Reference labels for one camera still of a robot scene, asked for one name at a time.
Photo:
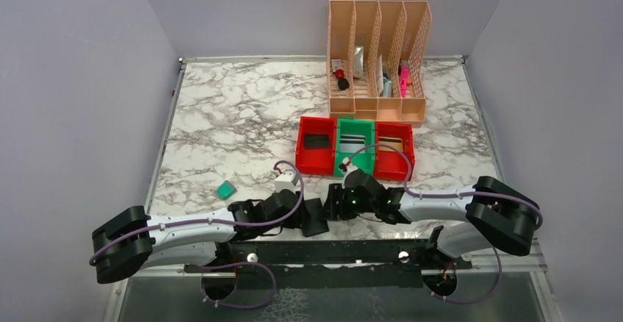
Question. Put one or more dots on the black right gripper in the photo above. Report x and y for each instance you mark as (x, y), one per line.
(340, 203)

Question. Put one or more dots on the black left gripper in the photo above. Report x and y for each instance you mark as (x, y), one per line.
(302, 213)

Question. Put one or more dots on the black leather card holder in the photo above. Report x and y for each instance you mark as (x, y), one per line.
(308, 218)

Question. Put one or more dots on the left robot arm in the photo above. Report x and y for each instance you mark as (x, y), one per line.
(134, 240)

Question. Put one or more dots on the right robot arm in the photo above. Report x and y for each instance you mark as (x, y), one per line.
(489, 214)

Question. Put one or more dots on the silver striped card in bin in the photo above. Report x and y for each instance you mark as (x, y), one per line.
(351, 143)

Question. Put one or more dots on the black card in bin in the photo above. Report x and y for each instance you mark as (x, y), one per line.
(316, 141)

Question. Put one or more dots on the gold card in bin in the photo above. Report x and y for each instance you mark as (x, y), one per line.
(394, 142)

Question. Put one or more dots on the small green eraser block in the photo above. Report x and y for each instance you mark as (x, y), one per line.
(226, 190)

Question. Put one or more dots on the right red plastic bin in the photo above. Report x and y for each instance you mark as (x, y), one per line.
(389, 165)

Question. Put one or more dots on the red plastic bin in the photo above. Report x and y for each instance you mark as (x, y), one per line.
(389, 165)
(317, 161)

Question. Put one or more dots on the left red plastic bin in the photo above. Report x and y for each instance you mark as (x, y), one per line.
(317, 161)

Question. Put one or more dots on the green plastic bin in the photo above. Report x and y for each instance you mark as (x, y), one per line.
(364, 160)

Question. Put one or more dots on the black round cap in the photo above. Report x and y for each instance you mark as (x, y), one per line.
(343, 84)

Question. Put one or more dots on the red round cap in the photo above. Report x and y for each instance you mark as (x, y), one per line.
(339, 74)

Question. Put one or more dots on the light blue glue stick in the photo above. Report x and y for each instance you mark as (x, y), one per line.
(387, 88)

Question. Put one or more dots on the pink highlighter pen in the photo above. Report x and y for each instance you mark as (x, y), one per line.
(404, 78)

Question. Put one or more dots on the grey white tube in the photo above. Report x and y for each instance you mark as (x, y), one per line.
(358, 62)

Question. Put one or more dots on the peach plastic file organizer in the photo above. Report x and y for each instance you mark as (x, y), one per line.
(393, 33)

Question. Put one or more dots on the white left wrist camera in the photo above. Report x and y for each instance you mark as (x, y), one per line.
(286, 180)

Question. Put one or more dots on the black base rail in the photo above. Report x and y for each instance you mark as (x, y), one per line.
(317, 264)

